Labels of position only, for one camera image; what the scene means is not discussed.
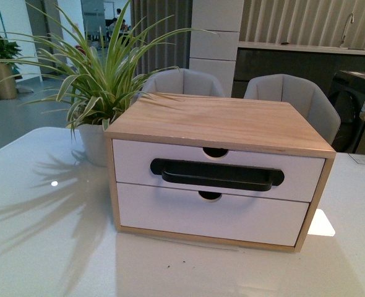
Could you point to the grey left armchair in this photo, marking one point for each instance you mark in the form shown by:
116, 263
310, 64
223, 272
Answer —
184, 81

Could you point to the grey armchair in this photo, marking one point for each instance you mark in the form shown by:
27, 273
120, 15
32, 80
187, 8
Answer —
184, 81
305, 96

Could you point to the white plant pot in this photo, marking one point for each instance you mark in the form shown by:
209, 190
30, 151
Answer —
95, 143

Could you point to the white square pillar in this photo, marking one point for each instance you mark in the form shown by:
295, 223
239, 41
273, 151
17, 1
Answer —
214, 43

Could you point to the green spider plant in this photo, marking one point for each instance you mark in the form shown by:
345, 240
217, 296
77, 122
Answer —
98, 86

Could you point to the grey right armchair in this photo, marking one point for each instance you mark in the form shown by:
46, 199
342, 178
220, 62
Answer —
305, 96

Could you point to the dark kitchen counter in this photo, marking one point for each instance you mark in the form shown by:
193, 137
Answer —
315, 63

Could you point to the black washing machine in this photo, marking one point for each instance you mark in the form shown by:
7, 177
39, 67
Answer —
347, 95

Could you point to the golden planter pot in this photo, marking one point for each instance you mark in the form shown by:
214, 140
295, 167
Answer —
8, 89

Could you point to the background potted plant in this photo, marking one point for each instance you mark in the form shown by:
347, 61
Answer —
8, 49

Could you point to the silver faucet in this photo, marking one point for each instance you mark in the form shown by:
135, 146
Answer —
349, 20

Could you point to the wooden drawer cabinet frame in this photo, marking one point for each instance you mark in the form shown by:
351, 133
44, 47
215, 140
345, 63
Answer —
219, 125

